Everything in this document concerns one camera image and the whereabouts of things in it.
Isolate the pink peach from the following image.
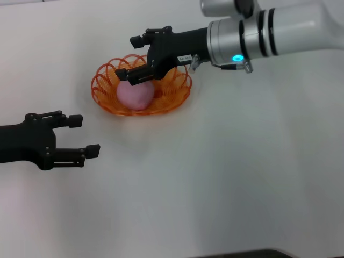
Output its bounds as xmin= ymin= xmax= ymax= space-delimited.
xmin=116 ymin=80 xmax=155 ymax=111

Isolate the dark robot torso edge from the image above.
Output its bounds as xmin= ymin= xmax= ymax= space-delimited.
xmin=188 ymin=248 xmax=295 ymax=258

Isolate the right arm cable with plug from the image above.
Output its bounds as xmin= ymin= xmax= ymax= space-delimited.
xmin=211 ymin=60 xmax=255 ymax=74

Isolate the orange woven plastic basket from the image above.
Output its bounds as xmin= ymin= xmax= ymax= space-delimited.
xmin=90 ymin=53 xmax=194 ymax=117

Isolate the small silver connector plug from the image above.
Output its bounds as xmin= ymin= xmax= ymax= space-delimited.
xmin=188 ymin=53 xmax=202 ymax=74

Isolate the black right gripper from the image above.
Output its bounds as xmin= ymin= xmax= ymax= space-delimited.
xmin=114 ymin=25 xmax=212 ymax=87

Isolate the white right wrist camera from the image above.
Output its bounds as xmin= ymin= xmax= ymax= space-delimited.
xmin=199 ymin=0 xmax=260 ymax=19

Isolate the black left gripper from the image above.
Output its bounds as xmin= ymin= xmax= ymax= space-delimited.
xmin=0 ymin=110 xmax=101 ymax=171

